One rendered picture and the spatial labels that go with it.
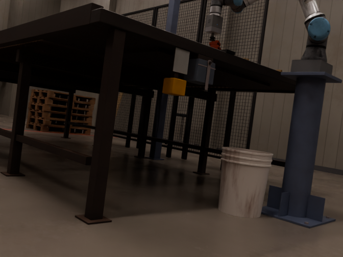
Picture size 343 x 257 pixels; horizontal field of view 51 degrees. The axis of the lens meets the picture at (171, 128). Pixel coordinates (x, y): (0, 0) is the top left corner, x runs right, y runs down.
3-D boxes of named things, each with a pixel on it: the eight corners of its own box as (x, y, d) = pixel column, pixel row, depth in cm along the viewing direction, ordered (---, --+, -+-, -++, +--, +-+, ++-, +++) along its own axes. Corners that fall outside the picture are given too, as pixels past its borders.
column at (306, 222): (335, 221, 223) (354, 81, 221) (309, 228, 196) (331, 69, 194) (279, 205, 250) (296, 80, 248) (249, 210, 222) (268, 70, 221)
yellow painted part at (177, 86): (185, 96, 184) (191, 50, 184) (172, 93, 178) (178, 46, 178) (174, 95, 190) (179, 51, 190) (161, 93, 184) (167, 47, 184)
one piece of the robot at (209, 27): (215, 14, 236) (212, 39, 236) (204, 10, 231) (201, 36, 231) (225, 11, 228) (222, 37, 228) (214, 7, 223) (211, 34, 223)
